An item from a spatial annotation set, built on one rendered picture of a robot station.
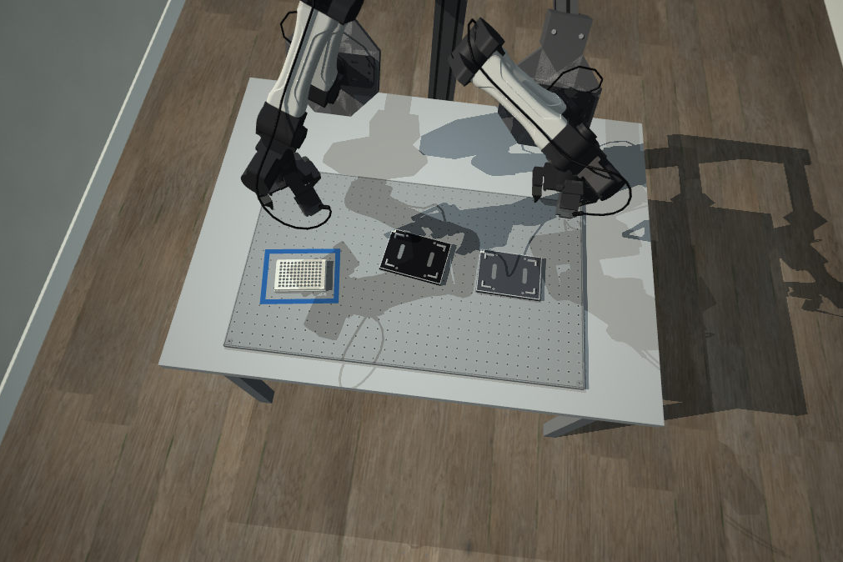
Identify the blue tape outline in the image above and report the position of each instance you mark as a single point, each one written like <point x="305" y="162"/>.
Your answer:
<point x="335" y="300"/>

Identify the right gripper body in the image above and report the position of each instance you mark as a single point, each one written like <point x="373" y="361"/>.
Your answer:
<point x="295" y="175"/>

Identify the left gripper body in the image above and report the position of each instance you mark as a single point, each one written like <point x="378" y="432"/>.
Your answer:
<point x="572" y="187"/>

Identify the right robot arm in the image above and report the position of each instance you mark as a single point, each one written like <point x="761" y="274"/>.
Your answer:
<point x="313" y="70"/>

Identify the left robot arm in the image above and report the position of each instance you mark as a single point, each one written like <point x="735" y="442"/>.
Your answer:
<point x="550" y="117"/>

